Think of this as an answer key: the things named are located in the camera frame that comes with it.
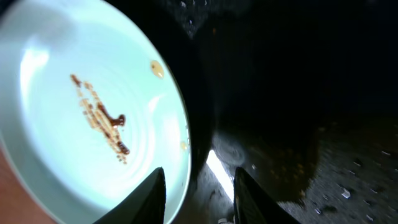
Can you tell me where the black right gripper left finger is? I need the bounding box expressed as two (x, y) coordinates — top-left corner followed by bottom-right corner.
(94, 167), (166, 224)

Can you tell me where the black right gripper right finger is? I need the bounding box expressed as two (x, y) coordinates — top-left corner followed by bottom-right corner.
(233, 167), (299, 224)

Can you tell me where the mint green plate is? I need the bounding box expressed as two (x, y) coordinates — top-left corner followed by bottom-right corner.
(1, 1), (192, 223)

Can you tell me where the black round serving tray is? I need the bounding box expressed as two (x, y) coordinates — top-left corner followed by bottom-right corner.
(105, 0), (398, 224)

